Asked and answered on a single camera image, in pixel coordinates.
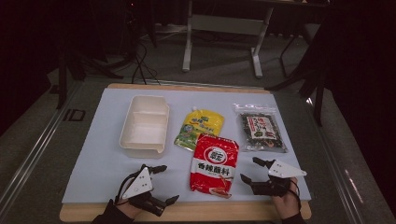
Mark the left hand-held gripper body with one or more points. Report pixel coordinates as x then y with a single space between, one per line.
138 184

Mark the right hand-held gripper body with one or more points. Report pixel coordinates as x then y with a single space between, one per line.
285 170

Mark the clear bag of dark spice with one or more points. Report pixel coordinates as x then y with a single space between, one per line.
261 133

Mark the red seasoning packet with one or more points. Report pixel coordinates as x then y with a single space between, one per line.
214 168

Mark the white plastic storage box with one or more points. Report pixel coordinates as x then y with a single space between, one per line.
144 130

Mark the yellow spouted sauce pouch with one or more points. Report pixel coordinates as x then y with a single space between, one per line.
199 124

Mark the person's left hand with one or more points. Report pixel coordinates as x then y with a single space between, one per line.
129 209

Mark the person's right hand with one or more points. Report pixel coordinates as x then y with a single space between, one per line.
288 203

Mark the light blue table mat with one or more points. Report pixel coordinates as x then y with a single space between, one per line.
102 161

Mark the black metal stand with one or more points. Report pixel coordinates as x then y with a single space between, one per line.
62 87

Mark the metal floor rail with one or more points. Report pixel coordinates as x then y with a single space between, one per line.
336 165
37 152

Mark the black chair frame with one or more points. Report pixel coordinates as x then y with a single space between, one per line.
318 102

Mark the white metal desk frame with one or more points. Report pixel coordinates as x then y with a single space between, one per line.
224 25

